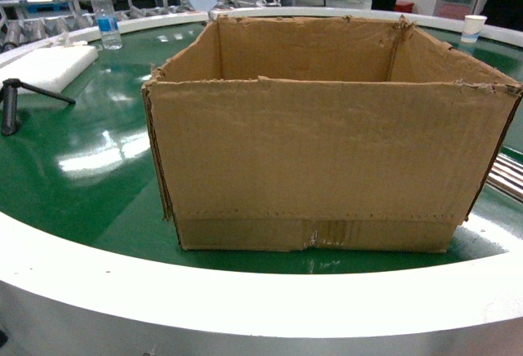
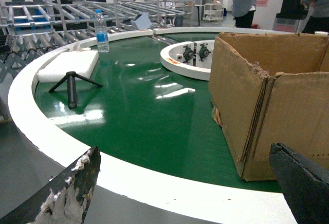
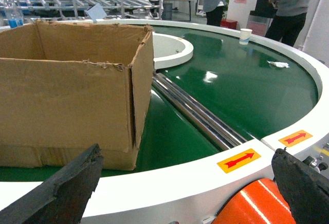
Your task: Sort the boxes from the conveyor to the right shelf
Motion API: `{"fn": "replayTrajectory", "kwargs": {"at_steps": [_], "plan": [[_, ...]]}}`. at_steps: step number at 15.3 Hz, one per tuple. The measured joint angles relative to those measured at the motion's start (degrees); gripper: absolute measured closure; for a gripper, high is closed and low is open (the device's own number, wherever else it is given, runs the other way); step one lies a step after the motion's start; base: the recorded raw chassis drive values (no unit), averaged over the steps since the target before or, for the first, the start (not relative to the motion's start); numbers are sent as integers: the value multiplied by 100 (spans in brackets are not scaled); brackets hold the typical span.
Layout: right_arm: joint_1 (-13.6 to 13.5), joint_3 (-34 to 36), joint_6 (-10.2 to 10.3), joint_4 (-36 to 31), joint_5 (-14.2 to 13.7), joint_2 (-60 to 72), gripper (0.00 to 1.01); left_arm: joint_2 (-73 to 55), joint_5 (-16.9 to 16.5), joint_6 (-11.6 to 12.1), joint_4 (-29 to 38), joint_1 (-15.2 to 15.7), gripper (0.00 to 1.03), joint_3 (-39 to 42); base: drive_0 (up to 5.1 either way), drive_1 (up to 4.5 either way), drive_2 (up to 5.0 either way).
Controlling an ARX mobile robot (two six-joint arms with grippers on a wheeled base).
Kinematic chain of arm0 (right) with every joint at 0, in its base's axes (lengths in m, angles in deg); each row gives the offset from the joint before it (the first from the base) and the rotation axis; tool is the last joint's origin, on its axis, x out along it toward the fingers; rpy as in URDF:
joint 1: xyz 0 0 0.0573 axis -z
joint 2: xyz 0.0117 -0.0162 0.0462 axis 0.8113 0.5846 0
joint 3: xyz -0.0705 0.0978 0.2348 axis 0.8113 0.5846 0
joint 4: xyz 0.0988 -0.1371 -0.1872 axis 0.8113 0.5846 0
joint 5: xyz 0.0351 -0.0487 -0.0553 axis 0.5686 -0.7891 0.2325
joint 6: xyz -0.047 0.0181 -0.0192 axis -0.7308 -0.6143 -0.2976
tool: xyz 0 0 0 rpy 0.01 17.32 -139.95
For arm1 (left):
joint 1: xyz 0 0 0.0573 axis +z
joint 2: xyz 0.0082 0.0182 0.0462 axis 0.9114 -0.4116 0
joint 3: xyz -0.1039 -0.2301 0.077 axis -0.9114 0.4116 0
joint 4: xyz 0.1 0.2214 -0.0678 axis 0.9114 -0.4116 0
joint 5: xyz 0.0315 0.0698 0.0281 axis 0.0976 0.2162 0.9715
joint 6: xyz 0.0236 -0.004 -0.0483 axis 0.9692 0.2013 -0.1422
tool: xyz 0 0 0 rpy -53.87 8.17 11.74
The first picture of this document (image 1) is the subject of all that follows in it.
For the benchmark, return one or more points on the brown cardboard box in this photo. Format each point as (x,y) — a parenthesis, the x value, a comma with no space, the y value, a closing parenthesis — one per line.
(281,134)

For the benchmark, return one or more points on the clear plastic water bottle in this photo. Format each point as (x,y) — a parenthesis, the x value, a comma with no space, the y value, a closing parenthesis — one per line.
(107,24)

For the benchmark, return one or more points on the white foam block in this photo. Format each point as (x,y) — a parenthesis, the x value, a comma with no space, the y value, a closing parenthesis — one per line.
(51,68)

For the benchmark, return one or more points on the white paper cup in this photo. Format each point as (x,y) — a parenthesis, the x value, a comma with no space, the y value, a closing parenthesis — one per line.
(472,26)

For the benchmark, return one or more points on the black mini tripod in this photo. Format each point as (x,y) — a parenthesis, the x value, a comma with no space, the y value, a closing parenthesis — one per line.
(9,98)

